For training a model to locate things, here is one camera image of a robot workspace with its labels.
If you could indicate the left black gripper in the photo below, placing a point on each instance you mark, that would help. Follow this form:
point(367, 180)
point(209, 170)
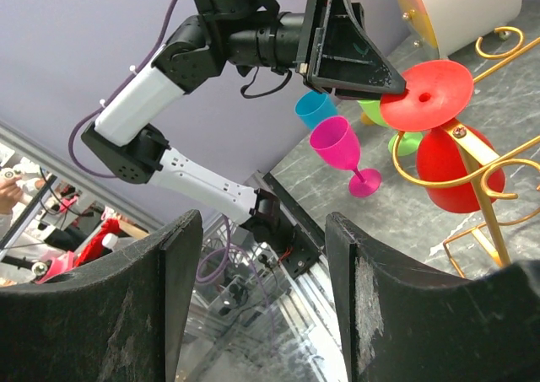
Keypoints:
point(335, 54)

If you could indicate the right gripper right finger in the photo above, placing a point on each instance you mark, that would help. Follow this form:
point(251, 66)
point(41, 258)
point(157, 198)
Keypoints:
point(401, 320)

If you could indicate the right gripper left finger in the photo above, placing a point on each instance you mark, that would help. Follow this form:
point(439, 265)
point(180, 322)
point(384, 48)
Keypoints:
point(119, 318)

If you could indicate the blue plastic wine glass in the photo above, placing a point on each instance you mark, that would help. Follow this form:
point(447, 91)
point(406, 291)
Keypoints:
point(313, 108)

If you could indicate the pink plastic wine glass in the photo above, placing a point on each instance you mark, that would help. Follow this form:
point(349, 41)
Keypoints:
point(335, 141)

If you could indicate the red plastic wine glass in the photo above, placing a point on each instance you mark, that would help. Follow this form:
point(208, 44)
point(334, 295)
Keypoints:
point(436, 92)

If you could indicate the green plastic wine glass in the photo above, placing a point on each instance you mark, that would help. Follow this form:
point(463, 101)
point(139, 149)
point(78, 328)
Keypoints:
point(371, 115)

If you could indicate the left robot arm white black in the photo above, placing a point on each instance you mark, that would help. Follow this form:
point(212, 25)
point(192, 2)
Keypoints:
point(235, 137)

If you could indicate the background clutter behind glass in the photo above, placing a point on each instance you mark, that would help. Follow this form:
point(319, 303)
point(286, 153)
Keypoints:
point(49, 226)

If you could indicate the round cream mini drawer cabinet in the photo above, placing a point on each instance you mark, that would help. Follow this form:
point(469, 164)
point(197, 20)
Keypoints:
point(442, 27)

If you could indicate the gold wire wine glass rack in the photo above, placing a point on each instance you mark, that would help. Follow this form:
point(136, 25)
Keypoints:
point(480, 162)

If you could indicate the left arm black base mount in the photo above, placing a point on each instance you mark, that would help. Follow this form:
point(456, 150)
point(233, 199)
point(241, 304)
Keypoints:
point(277, 219)

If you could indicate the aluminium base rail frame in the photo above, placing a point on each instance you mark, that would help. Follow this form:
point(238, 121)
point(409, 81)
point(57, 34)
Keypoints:
point(256, 324)

